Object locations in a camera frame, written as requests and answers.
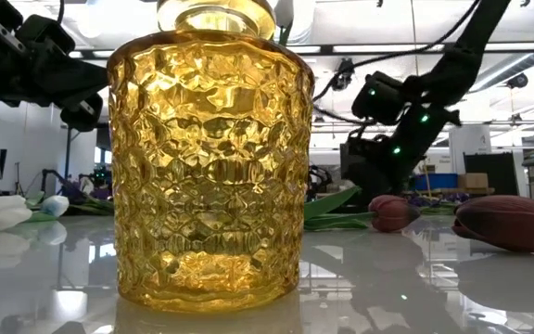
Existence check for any yellow textured glass vase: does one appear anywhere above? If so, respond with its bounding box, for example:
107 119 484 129
107 0 315 313

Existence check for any dark red artificial tulip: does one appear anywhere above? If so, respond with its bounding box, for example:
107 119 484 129
451 194 534 254
302 185 421 234

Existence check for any white artificial tulip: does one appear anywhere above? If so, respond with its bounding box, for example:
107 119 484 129
0 194 34 236
25 190 115 219

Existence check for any black monitor on stand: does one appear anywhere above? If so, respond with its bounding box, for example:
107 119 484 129
339 142 370 186

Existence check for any long ceiling light strip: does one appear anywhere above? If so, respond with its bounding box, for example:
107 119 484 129
332 44 445 54
483 42 534 52

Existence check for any blue plastic bin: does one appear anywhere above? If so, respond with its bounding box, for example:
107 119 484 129
413 173 459 192

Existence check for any black metal gantry stand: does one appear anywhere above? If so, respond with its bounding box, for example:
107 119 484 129
64 127 83 192

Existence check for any brown cardboard box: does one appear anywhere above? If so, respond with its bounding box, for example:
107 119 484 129
457 172 490 189

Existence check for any black upright panel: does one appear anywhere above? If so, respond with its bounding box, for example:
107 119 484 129
463 151 519 197

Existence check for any black ceiling camera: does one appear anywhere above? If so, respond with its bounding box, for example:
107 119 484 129
330 57 356 92
506 72 529 90

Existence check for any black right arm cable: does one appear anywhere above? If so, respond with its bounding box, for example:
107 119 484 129
311 0 482 127

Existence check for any thin hanging cord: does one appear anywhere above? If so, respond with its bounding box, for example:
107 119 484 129
409 0 420 78

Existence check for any silver ceiling duct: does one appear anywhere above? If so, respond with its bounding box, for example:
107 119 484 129
469 52 534 93

